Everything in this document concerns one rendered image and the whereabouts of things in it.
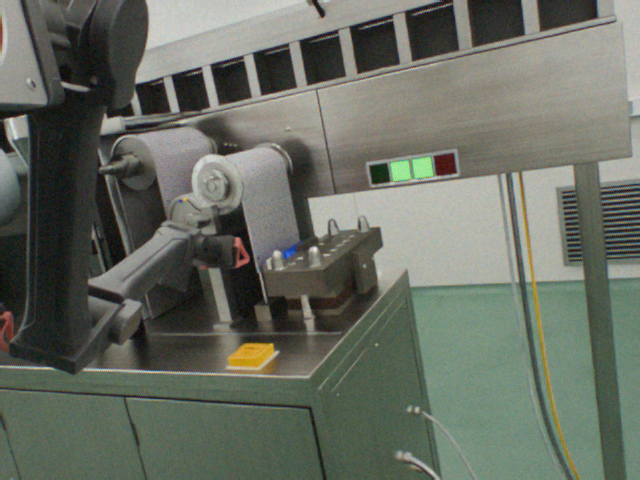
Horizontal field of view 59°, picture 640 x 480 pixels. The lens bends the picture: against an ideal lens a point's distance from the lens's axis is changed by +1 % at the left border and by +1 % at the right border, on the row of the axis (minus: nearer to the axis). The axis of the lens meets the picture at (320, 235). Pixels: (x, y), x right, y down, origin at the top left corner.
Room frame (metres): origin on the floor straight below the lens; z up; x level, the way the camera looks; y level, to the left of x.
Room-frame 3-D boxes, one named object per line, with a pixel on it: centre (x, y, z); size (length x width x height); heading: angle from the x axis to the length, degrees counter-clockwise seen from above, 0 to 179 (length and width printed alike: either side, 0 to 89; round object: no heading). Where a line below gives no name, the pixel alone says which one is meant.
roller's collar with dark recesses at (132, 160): (1.46, 0.46, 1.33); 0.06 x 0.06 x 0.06; 63
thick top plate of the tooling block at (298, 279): (1.43, -0.01, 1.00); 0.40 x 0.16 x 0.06; 153
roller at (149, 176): (1.60, 0.38, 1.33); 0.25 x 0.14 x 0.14; 153
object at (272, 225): (1.45, 0.12, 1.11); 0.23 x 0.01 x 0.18; 153
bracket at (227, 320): (1.35, 0.27, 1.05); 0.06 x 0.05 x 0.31; 153
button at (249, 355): (1.09, 0.19, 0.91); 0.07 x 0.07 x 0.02; 63
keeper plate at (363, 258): (1.40, -0.10, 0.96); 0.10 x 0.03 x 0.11; 153
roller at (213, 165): (1.48, 0.17, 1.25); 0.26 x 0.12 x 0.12; 153
